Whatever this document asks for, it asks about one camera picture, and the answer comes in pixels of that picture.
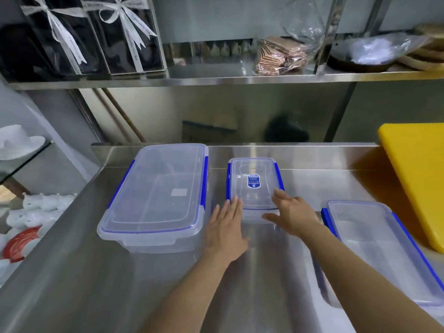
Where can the person's left hand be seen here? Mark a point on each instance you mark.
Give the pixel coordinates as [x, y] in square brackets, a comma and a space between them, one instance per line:
[225, 232]

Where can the person's right hand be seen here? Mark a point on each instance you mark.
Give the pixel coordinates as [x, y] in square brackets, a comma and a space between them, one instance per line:
[296, 215]

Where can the small clear labelled container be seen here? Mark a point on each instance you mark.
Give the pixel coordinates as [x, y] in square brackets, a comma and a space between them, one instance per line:
[255, 169]

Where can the large clear plastic container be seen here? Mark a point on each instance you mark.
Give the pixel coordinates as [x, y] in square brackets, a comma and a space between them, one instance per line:
[152, 180]

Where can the person's right forearm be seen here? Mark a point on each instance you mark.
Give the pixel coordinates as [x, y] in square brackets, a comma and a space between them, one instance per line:
[364, 284]

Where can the person's left forearm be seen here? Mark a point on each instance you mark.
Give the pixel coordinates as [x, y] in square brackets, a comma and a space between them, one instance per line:
[190, 298]

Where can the yellow cutting board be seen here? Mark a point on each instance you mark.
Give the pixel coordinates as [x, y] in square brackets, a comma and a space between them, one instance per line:
[416, 169]

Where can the stainless steel shelf unit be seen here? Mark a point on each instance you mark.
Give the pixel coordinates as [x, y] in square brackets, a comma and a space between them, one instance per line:
[208, 81]

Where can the brown wooden pole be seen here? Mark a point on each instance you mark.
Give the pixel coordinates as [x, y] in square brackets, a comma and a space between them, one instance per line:
[125, 116]

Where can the bag of brown wafers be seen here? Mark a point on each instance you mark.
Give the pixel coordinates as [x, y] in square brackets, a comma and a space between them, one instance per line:
[274, 57]

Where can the row of metal nozzles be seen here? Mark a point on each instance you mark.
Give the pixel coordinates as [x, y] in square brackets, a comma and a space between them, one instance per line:
[215, 51]

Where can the clear bag white contents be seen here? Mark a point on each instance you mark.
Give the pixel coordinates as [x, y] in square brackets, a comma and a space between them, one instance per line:
[374, 48]

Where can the group of white teapots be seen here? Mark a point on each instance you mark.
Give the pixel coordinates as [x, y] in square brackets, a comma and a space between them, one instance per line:
[38, 204]

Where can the red saucer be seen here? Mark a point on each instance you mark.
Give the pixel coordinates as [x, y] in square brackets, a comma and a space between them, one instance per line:
[19, 244]

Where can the glass display shelf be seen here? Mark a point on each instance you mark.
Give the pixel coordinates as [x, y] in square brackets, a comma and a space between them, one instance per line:
[24, 164]

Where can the black gift box white ribbon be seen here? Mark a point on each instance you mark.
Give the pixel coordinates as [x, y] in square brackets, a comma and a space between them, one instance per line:
[114, 48]
[76, 24]

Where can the group of white cups saucers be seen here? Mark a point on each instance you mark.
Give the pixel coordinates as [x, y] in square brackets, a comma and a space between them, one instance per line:
[17, 145]

